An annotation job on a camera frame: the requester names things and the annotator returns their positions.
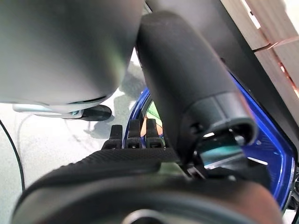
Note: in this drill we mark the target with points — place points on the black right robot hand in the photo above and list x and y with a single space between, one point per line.
187 70

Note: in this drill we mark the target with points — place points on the blue plastic basket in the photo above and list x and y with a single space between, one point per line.
268 130

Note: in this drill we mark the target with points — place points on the green leafy vegetable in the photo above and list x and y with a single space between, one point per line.
153 111

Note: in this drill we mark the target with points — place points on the wooden crate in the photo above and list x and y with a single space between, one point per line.
275 30

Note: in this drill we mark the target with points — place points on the grey and black robot foot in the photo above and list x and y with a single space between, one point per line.
93 113

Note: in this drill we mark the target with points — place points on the grey robot leg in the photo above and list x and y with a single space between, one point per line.
58 46

